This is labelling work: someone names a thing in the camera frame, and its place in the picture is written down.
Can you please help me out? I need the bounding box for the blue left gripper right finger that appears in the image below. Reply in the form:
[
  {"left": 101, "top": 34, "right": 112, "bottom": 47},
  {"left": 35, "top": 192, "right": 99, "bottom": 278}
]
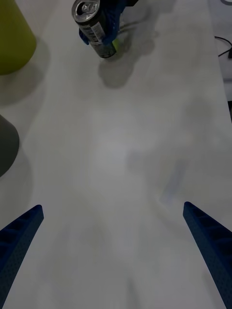
[{"left": 182, "top": 201, "right": 232, "bottom": 309}]

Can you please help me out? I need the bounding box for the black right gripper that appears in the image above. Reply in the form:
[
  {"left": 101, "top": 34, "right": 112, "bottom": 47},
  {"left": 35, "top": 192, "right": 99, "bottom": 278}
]
[{"left": 78, "top": 0, "right": 140, "bottom": 46}]

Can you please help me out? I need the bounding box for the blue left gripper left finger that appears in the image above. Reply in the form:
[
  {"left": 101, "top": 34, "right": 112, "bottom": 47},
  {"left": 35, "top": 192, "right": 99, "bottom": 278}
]
[{"left": 0, "top": 204, "right": 44, "bottom": 309}]

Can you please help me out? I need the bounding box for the black drink can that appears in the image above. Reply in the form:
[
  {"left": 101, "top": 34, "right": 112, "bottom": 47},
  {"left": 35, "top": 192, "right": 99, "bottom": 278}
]
[{"left": 71, "top": 0, "right": 120, "bottom": 59}]

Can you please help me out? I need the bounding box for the yellow-green plastic bin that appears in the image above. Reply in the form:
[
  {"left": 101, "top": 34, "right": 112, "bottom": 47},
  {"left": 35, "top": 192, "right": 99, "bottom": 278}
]
[{"left": 0, "top": 0, "right": 37, "bottom": 76}]

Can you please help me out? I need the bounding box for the grey plastic bin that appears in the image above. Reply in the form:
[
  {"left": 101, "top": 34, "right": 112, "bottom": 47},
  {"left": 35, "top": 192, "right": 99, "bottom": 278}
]
[{"left": 0, "top": 114, "right": 20, "bottom": 178}]

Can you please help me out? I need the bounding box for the black cable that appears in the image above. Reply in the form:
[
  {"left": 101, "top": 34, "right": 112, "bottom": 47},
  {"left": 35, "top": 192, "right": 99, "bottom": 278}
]
[{"left": 214, "top": 36, "right": 232, "bottom": 58}]

